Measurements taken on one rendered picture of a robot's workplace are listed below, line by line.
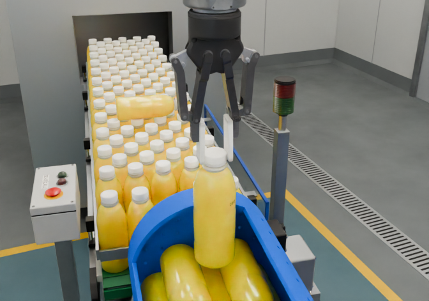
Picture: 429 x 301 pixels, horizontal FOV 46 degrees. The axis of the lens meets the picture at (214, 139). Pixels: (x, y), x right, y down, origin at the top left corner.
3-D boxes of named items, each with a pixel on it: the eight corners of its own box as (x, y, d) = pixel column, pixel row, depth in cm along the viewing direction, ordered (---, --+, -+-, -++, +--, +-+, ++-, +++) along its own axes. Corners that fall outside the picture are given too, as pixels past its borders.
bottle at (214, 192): (186, 259, 88) (183, 164, 80) (209, 239, 94) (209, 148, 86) (219, 274, 85) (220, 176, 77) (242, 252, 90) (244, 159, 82)
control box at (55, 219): (36, 245, 117) (29, 208, 113) (41, 200, 135) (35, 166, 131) (80, 239, 120) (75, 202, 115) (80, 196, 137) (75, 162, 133)
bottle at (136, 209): (145, 273, 123) (140, 208, 116) (124, 262, 127) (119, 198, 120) (165, 259, 129) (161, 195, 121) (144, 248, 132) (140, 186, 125)
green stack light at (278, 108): (276, 115, 147) (277, 100, 145) (269, 108, 152) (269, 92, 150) (297, 114, 148) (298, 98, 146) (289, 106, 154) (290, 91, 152)
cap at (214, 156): (197, 164, 81) (197, 154, 80) (211, 155, 84) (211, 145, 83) (218, 170, 79) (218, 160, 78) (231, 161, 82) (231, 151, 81)
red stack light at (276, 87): (277, 100, 144) (278, 86, 143) (269, 92, 150) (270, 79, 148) (298, 98, 146) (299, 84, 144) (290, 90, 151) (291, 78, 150)
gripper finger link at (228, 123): (223, 114, 80) (228, 113, 80) (223, 153, 83) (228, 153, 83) (228, 121, 77) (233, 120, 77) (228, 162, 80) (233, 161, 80)
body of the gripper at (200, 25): (189, 14, 67) (191, 81, 71) (251, 11, 69) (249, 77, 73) (179, 4, 74) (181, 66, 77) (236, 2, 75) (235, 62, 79)
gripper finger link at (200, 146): (205, 123, 76) (200, 123, 76) (204, 164, 79) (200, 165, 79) (200, 115, 79) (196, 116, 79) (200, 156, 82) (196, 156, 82)
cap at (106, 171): (104, 170, 132) (103, 164, 131) (117, 172, 131) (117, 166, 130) (96, 177, 129) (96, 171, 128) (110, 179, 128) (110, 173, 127)
